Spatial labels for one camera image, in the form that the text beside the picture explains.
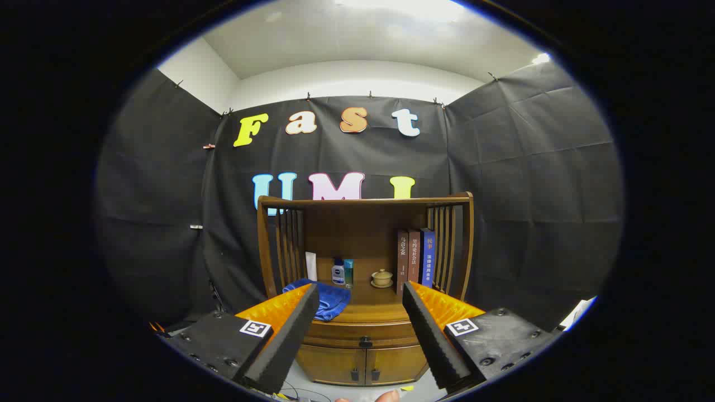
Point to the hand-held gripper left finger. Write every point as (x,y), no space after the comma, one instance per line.
(285,340)

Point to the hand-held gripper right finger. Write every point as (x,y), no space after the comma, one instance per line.
(433,340)

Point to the wooden drawer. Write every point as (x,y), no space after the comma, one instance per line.
(346,333)

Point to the wooden cabinet door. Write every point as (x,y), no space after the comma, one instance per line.
(329,364)
(396,364)

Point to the wooden countertop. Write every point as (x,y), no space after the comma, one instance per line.
(374,306)

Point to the wooden cabinet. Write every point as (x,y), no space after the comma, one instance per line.
(357,229)

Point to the blue towel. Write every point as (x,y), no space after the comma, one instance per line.
(335,301)

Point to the white tube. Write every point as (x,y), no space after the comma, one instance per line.
(311,267)

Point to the beige lidded tea cup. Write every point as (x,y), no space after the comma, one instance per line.
(382,278)

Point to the blue book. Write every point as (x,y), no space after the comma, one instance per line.
(428,259)

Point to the dark brown book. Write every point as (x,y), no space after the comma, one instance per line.
(403,262)

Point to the white bottle with blue cap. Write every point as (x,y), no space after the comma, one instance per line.
(338,273)

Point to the reddish brown book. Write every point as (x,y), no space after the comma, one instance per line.
(414,257)

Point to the teal bottle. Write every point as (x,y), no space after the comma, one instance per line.
(348,273)

